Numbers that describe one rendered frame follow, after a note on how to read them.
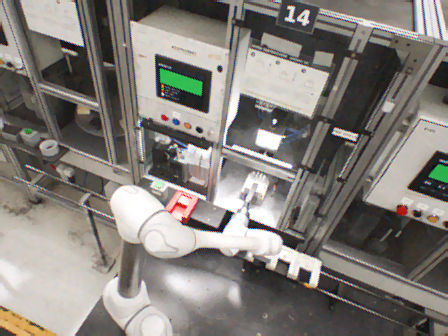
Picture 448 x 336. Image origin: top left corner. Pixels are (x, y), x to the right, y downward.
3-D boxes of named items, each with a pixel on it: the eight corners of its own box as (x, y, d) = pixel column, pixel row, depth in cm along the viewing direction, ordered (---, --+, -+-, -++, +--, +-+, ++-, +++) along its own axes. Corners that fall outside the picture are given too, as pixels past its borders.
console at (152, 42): (135, 119, 160) (125, 23, 127) (164, 90, 180) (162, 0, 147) (215, 147, 153) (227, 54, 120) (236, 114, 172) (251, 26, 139)
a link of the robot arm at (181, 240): (204, 235, 113) (177, 211, 119) (176, 236, 97) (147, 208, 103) (182, 265, 114) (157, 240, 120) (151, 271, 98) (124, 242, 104)
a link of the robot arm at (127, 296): (123, 340, 148) (95, 304, 157) (152, 316, 159) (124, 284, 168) (138, 225, 102) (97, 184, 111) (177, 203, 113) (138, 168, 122)
